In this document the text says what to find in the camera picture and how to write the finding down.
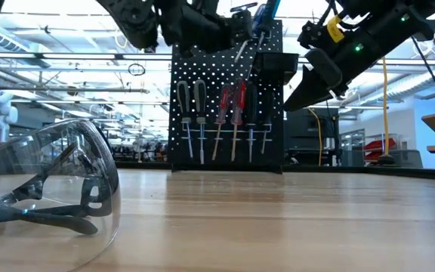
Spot blue clear handle screwdriver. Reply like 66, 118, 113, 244
234, 3, 268, 64

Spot clear safety glasses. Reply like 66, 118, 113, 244
0, 118, 122, 272

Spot thin yellow cable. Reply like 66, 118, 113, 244
307, 107, 323, 166

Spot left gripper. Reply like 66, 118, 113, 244
156, 0, 255, 54

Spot red storage bin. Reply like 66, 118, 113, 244
363, 138, 398, 163

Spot black plastic bin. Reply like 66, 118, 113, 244
253, 51, 301, 86

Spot black hanging cable loop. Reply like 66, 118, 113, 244
127, 63, 147, 77

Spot red screwdriver marked 3/16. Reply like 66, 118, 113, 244
211, 83, 236, 162

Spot silver ceiling duct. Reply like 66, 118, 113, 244
360, 66, 435, 109

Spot blue T-handle hex key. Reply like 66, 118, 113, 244
230, 2, 259, 13

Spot black cabinet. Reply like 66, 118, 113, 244
285, 107, 341, 167

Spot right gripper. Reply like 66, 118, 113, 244
283, 17, 396, 113

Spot silver wire ring rack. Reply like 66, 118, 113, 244
181, 119, 275, 142

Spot black blue handle screwdriver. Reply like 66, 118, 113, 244
247, 0, 282, 79

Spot black aluminium table frame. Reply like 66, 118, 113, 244
113, 161, 435, 182

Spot black metal pegboard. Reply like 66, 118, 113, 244
168, 18, 286, 174

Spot grey black nut driver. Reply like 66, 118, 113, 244
175, 80, 195, 159
193, 79, 208, 165

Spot black ribbed handle driver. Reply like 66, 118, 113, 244
244, 81, 259, 164

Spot red screwdriver marked 1/4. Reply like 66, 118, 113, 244
229, 78, 248, 162

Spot yellow hanging cable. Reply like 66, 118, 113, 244
381, 56, 391, 158

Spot black round cable base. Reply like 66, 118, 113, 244
375, 153, 396, 166

